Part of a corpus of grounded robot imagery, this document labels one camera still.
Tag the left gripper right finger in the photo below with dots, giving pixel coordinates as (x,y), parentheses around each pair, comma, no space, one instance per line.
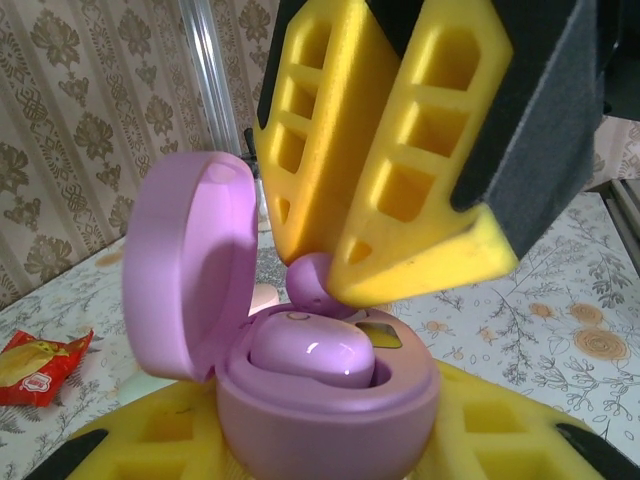
(510,440)

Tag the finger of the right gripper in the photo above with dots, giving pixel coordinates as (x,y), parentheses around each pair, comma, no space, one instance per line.
(345,150)
(450,225)

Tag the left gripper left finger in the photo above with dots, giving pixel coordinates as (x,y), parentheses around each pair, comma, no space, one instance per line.
(150,440)

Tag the purple earbud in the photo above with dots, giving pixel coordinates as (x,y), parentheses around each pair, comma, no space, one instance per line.
(307,285)
(310,350)

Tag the purple earbud case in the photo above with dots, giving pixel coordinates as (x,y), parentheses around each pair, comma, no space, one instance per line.
(310,430)

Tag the red snack packet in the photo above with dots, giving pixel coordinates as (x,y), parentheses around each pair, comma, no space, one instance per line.
(35,370)

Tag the aluminium side rail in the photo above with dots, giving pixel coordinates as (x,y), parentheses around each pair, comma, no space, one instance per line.
(622,200)

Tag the aluminium corner post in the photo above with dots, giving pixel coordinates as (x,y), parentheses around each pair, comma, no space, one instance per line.
(205,60)

